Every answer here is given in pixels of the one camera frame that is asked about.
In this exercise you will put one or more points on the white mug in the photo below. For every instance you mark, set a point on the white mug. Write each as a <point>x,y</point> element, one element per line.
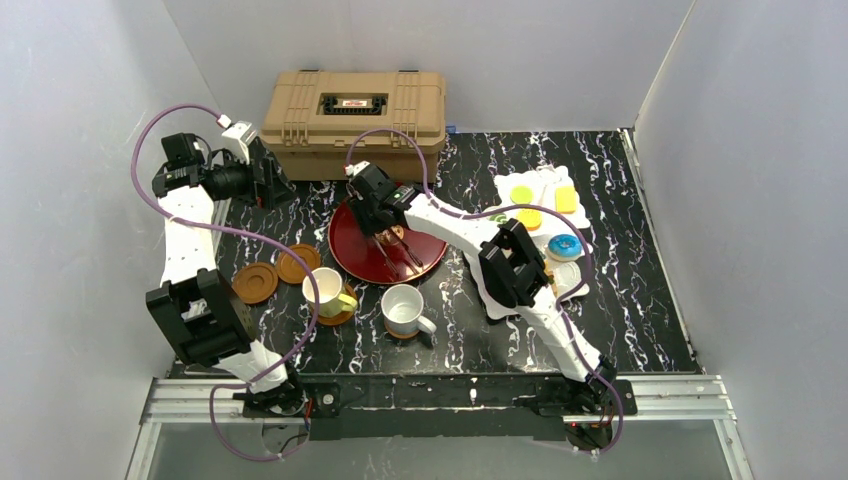
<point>402,306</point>

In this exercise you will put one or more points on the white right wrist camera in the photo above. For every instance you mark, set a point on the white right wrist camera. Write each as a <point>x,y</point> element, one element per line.
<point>353,169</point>

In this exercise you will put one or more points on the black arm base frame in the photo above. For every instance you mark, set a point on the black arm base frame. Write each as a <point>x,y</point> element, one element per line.
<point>541,406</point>

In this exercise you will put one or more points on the dark brown coaster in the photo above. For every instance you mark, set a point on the dark brown coaster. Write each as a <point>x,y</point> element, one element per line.
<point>255,283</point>

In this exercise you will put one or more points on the white three-tier cake stand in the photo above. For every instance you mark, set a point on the white three-tier cake stand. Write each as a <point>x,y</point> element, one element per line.
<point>565,277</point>

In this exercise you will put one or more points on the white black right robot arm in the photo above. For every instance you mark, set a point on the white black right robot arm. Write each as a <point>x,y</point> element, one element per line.
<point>507,266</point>

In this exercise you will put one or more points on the round red tray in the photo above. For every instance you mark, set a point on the round red tray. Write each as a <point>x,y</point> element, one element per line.
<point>358,256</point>

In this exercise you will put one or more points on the green round macaron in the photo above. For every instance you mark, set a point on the green round macaron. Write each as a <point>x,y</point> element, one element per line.
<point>521,194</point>

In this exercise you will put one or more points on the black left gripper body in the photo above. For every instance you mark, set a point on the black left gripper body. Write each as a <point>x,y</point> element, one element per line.
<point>263,177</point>

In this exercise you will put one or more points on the pale yellow mug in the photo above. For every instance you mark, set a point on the pale yellow mug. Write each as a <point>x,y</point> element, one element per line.
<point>327,292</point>

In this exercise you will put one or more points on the orange round cookie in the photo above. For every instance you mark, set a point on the orange round cookie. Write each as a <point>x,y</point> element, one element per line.
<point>531,219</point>

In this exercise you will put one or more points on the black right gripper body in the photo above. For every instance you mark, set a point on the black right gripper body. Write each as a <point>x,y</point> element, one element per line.
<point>374,216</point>

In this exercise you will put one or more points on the small light wooden coaster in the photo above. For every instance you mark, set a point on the small light wooden coaster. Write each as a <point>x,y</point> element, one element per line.
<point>403,336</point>

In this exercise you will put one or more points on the brown wooden coaster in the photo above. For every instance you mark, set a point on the brown wooden coaster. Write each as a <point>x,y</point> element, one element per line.
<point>292,268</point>

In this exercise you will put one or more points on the blue frosted donut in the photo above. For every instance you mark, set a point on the blue frosted donut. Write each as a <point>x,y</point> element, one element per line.
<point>564,248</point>

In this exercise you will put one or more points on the tan plastic toolbox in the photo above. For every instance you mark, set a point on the tan plastic toolbox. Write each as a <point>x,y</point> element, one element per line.
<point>318,120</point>

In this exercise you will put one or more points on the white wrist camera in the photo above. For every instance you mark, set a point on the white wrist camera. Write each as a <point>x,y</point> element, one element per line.
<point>353,169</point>
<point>237,137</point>

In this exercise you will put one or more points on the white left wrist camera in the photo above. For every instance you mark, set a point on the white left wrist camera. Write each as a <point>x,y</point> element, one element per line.
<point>237,137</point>

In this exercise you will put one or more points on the black tongs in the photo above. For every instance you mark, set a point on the black tongs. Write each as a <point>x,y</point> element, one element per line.
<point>398,255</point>

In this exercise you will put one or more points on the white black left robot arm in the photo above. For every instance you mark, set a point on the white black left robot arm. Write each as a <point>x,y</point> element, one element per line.
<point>200,314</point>

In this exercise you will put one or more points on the orange square cake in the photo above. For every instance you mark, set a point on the orange square cake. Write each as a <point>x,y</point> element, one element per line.
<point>566,200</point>

